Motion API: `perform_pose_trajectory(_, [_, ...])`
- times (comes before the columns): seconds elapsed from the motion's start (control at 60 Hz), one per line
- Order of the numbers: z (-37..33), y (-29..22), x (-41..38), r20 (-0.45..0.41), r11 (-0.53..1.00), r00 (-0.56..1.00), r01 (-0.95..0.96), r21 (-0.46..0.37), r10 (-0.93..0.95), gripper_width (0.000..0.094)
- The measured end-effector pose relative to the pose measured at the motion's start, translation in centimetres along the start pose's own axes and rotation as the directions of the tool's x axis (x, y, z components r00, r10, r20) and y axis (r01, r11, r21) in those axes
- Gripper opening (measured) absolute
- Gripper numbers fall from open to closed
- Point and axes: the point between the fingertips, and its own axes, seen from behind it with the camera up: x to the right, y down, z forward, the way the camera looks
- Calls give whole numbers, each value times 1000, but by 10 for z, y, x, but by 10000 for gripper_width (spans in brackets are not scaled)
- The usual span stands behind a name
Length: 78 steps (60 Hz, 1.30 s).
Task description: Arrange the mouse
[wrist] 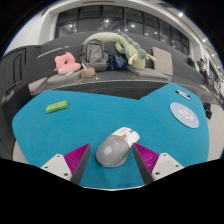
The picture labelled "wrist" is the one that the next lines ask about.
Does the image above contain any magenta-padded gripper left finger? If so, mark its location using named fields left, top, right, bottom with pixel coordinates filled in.
left=40, top=143, right=92, bottom=186

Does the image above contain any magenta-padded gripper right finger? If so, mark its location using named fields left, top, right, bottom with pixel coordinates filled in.
left=132, top=142, right=184, bottom=186

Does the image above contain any grey and white computer mouse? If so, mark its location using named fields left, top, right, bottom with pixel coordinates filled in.
left=95, top=126, right=141, bottom=168

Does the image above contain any round light blue mouse pad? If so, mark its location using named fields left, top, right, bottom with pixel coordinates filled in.
left=169, top=101, right=200, bottom=129

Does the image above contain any green eraser block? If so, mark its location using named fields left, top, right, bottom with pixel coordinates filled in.
left=45, top=99, right=69, bottom=115

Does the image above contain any black bag on floor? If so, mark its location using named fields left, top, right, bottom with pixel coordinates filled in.
left=202, top=101, right=213, bottom=120

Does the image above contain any white marker with blue cap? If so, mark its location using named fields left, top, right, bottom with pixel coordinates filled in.
left=177, top=88, right=192, bottom=100

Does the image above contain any black hard case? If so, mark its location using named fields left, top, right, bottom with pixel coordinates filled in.
left=0, top=79, right=33, bottom=134

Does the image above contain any flat grey seat cushion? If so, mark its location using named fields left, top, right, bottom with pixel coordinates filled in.
left=46, top=70, right=83, bottom=85
left=28, top=77, right=48, bottom=94
left=128, top=66, right=170, bottom=81

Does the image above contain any small tan pouch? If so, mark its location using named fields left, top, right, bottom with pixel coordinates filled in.
left=80, top=66, right=97, bottom=79

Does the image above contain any pink plush cushion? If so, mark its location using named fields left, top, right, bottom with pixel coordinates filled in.
left=53, top=51, right=82, bottom=75

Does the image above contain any upright grey square cushion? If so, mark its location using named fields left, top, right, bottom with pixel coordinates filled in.
left=151, top=46, right=174, bottom=77

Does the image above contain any person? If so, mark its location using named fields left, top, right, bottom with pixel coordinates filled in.
left=186, top=54, right=196, bottom=69
left=196, top=58, right=210, bottom=85

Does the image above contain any dark blue patterned bag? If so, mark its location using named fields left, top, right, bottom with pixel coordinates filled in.
left=106, top=53, right=129, bottom=72

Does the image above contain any grey backpack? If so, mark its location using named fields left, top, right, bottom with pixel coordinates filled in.
left=79, top=38, right=110, bottom=72

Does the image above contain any green dragon plush toy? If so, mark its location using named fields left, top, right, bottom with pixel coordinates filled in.
left=82, top=30, right=157, bottom=70

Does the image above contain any group of ceiling lights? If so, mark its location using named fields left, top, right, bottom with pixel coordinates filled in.
left=177, top=11, right=214, bottom=48

